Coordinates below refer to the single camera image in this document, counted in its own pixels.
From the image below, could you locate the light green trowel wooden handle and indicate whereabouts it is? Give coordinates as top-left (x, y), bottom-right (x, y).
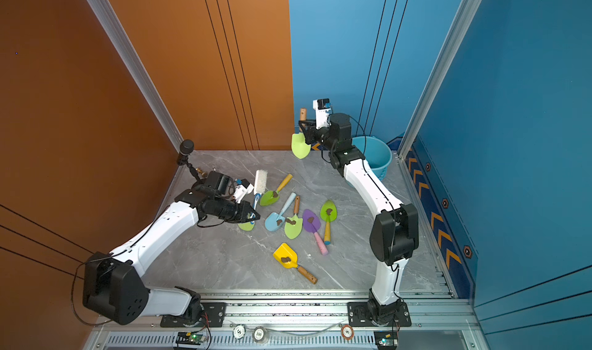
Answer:
top-left (291, 108), bottom-right (311, 160)

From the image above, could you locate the scrub brush blue white handle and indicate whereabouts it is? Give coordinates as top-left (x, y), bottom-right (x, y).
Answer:
top-left (253, 170), bottom-right (268, 210)

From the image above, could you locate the green pointed shovel wooden handle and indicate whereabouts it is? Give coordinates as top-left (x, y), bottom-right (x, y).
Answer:
top-left (285, 196), bottom-right (303, 240)

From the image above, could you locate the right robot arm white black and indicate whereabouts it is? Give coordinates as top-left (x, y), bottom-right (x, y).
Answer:
top-left (298, 113), bottom-right (419, 327)

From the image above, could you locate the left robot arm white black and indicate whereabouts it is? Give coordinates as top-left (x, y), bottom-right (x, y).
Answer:
top-left (82, 171), bottom-right (265, 327)

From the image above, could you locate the turquoise plastic bucket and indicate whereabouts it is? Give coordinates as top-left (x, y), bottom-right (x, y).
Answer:
top-left (352, 137), bottom-right (393, 180)

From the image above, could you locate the light blue scoop trowel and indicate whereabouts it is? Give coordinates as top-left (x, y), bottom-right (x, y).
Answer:
top-left (265, 192), bottom-right (297, 232)

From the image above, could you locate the brass chess pawn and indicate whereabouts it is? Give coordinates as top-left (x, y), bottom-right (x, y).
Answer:
top-left (196, 168), bottom-right (208, 177)

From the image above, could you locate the black microphone on stand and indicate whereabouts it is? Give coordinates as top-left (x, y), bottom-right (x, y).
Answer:
top-left (174, 140), bottom-right (204, 208)

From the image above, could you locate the green circuit board left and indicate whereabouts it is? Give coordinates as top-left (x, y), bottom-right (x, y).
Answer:
top-left (175, 331), bottom-right (208, 346)

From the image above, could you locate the green circuit board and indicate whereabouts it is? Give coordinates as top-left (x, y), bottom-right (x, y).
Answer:
top-left (373, 331), bottom-right (399, 350)
top-left (175, 331), bottom-right (208, 346)

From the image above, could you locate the red rimmed round sticker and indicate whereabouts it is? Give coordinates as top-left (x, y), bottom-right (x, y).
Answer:
top-left (341, 325), bottom-right (355, 341)

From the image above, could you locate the green circuit board right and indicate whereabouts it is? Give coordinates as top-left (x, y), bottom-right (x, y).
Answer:
top-left (373, 331), bottom-right (399, 350)

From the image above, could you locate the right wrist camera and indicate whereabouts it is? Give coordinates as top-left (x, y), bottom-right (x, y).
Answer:
top-left (313, 98), bottom-right (332, 130)

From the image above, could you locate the green shovel wooden handle left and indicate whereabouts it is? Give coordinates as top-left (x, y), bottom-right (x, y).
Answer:
top-left (238, 220), bottom-right (255, 231)

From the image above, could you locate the green leaf trowel yellow handle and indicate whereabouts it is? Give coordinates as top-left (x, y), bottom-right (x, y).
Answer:
top-left (320, 200), bottom-right (338, 245)

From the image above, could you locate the purple trowel pink handle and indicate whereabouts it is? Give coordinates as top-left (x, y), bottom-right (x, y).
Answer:
top-left (303, 209), bottom-right (328, 256)

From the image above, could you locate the yellow scoop wooden handle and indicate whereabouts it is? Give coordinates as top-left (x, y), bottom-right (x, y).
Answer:
top-left (273, 243), bottom-right (318, 285)

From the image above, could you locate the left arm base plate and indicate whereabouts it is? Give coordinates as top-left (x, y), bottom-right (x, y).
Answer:
top-left (160, 302), bottom-right (227, 328)

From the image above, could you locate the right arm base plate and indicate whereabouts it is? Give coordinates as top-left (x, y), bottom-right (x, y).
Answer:
top-left (347, 299), bottom-right (412, 328)

